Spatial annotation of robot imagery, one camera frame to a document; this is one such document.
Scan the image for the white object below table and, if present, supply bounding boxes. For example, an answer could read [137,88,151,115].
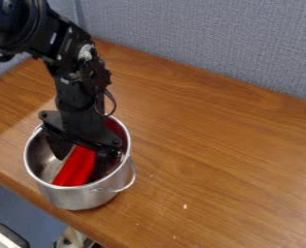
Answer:
[51,228,103,248]

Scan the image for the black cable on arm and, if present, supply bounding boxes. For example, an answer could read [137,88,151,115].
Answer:
[93,88,117,118]

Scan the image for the red rectangular block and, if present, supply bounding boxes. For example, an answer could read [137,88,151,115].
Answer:
[52,145,95,186]

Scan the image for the metal pot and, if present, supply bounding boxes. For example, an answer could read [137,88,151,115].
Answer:
[23,117,136,210]

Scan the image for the grey device below table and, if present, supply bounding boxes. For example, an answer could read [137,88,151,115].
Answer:
[0,224,29,248]

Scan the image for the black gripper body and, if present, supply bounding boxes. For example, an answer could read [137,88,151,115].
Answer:
[37,109,121,151]

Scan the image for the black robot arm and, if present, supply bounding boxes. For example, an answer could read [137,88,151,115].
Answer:
[0,0,121,185]

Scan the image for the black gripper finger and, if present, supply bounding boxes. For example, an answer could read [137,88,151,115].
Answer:
[88,148,121,181]
[45,130,73,160]

